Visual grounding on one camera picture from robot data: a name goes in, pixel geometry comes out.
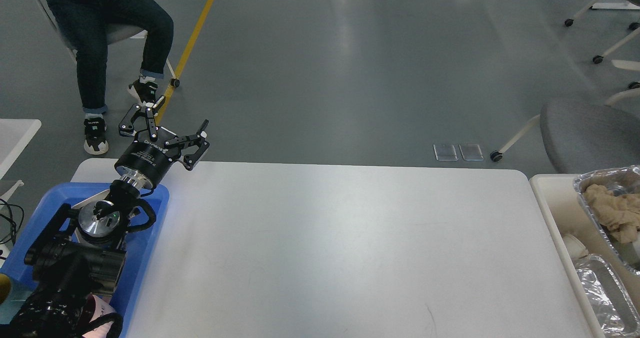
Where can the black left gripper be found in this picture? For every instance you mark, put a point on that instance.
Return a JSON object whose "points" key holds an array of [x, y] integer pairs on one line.
{"points": [[149, 154]]}

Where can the aluminium foil tray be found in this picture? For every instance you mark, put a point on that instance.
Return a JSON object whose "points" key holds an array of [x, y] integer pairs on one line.
{"points": [[619, 181]]}

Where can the beige cloth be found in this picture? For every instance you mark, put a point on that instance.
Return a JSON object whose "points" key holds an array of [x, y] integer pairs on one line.
{"points": [[619, 214]]}

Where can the stainless steel rectangular pan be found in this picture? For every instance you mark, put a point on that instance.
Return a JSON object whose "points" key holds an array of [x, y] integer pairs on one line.
{"points": [[86, 228]]}

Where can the pink ribbed mug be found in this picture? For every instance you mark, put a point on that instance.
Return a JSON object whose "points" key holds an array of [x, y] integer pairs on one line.
{"points": [[94, 308]]}

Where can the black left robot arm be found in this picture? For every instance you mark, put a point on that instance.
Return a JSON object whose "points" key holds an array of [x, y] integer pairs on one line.
{"points": [[79, 256]]}

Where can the blue plastic tray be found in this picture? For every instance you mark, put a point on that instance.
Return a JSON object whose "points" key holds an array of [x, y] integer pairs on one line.
{"points": [[139, 246]]}

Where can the white side table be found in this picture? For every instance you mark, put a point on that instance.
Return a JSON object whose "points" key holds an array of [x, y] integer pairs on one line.
{"points": [[15, 135]]}

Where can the seated person in black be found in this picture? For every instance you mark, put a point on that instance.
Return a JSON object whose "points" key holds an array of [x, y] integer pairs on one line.
{"points": [[83, 23]]}

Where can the white chair under person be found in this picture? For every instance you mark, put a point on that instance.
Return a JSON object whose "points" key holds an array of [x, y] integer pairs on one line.
{"points": [[115, 32]]}

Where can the teal ceramic cup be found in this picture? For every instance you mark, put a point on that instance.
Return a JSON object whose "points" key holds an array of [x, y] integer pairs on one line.
{"points": [[13, 295]]}

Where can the clear floor plate left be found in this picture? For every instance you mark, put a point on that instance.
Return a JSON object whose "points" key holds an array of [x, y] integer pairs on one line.
{"points": [[445, 152]]}

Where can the clear floor plate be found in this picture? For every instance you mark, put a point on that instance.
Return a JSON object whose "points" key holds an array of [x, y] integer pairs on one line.
{"points": [[445, 152], [471, 152]]}

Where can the clear floor plate right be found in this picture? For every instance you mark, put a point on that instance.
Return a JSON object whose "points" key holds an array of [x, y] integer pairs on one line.
{"points": [[471, 152]]}

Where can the white plastic bin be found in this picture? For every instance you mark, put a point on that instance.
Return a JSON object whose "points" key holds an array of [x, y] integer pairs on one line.
{"points": [[563, 214]]}

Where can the grey office chair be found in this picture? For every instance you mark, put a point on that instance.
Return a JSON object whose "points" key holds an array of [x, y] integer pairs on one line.
{"points": [[580, 137]]}

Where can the foil tray in bin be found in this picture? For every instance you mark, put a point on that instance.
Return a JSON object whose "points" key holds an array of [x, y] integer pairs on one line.
{"points": [[608, 297]]}

